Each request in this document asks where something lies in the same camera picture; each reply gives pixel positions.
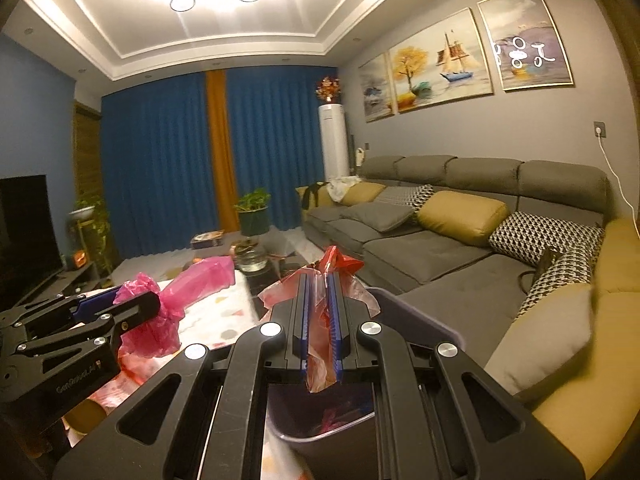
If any flower arrangement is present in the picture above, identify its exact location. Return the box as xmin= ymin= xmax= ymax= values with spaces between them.
xmin=315 ymin=76 xmax=344 ymax=106

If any grey plastic bin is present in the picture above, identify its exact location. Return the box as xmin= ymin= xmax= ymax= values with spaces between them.
xmin=265 ymin=285 xmax=463 ymax=443

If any black cloth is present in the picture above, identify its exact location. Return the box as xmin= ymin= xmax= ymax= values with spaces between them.
xmin=300 ymin=183 xmax=327 ymax=210

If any small yellow cushion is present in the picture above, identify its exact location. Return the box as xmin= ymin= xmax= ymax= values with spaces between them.
xmin=340 ymin=181 xmax=387 ymax=206

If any long black-white patterned cushion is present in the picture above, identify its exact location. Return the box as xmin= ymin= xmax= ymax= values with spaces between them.
xmin=487 ymin=211 xmax=606 ymax=267

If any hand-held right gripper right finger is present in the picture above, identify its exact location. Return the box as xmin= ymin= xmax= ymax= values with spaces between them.
xmin=327 ymin=274 xmax=586 ymax=480

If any potted plant in green pot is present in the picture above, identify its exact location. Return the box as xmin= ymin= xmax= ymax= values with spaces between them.
xmin=233 ymin=188 xmax=273 ymax=238

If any trailing plant on stand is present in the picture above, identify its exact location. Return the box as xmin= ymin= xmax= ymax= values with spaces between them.
xmin=67 ymin=196 xmax=115 ymax=276

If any grey fabric sofa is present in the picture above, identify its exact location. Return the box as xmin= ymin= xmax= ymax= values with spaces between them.
xmin=300 ymin=154 xmax=613 ymax=361

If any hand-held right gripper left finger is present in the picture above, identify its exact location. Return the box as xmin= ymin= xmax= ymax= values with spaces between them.
xmin=52 ymin=274 xmax=308 ymax=480

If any pink plastic bag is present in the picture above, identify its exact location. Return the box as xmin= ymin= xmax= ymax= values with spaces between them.
xmin=114 ymin=256 xmax=236 ymax=358

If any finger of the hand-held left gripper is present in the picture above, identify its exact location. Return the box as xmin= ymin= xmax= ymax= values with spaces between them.
xmin=15 ymin=291 xmax=162 ymax=361
xmin=0 ymin=290 xmax=119 ymax=334

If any small landscape painting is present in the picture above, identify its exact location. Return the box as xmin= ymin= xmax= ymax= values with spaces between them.
xmin=358 ymin=54 xmax=392 ymax=124

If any flat printed box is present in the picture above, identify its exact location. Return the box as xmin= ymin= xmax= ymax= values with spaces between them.
xmin=191 ymin=230 xmax=226 ymax=248

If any yellow sofa seat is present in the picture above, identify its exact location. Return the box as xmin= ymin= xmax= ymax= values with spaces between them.
xmin=530 ymin=217 xmax=640 ymax=480

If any glass bowl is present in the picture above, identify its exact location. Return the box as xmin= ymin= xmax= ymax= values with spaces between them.
xmin=234 ymin=240 xmax=273 ymax=273

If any large yellow cushion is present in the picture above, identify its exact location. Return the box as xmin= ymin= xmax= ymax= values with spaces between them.
xmin=417 ymin=190 xmax=511 ymax=248

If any light grey cushion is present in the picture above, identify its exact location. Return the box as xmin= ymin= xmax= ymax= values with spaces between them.
xmin=482 ymin=285 xmax=598 ymax=396

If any wooden wall panel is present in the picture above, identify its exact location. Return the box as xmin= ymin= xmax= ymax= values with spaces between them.
xmin=72 ymin=100 xmax=103 ymax=206

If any white cable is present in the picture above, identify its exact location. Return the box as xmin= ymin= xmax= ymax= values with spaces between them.
xmin=597 ymin=132 xmax=640 ymax=241

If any purple framed painting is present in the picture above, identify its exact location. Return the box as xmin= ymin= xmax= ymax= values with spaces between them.
xmin=477 ymin=0 xmax=575 ymax=92

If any white cloth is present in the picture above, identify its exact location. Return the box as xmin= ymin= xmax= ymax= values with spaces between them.
xmin=327 ymin=176 xmax=362 ymax=201

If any dark television cabinet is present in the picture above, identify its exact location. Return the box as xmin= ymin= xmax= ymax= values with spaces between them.
xmin=0 ymin=262 xmax=113 ymax=311

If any white standing air conditioner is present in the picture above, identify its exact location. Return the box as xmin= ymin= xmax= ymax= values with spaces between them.
xmin=318 ymin=105 xmax=350 ymax=184

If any small black-white patterned cushion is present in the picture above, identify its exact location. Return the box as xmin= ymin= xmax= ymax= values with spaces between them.
xmin=375 ymin=184 xmax=435 ymax=212

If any orange curtain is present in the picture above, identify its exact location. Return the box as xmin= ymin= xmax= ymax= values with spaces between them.
xmin=206 ymin=69 xmax=240 ymax=233

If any wide sailboat painting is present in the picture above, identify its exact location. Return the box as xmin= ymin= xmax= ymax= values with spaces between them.
xmin=387 ymin=7 xmax=494 ymax=115

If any black television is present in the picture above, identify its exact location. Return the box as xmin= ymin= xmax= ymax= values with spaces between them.
xmin=0 ymin=174 xmax=65 ymax=311

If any flat grey cushion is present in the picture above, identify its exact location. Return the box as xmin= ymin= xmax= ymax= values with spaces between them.
xmin=344 ymin=203 xmax=417 ymax=233

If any dark coffee table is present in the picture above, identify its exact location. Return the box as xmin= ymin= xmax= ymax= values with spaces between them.
xmin=189 ymin=230 xmax=321 ymax=291

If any blue curtain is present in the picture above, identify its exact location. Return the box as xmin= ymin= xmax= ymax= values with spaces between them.
xmin=100 ymin=71 xmax=217 ymax=261
xmin=225 ymin=66 xmax=340 ymax=233

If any red plastic bag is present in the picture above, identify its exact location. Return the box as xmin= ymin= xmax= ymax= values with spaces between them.
xmin=257 ymin=245 xmax=382 ymax=396

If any houndstooth cushion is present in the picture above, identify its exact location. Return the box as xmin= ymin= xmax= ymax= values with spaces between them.
xmin=515 ymin=247 xmax=597 ymax=318

